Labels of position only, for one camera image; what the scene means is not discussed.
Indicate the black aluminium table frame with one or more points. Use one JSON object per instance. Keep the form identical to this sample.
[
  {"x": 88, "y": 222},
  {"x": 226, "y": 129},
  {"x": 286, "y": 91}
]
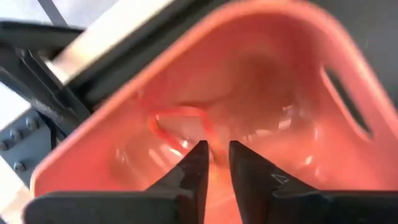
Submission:
[{"x": 37, "y": 77}]

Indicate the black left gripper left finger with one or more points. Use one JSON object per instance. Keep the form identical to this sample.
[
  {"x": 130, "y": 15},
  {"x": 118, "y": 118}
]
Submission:
[{"x": 186, "y": 186}]

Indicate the orange plastic basket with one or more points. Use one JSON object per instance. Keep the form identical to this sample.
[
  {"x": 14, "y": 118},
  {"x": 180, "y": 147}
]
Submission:
[{"x": 264, "y": 77}]

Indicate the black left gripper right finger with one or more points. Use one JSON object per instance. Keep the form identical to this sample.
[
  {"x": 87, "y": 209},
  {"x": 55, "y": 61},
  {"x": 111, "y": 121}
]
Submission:
[{"x": 255, "y": 193}]

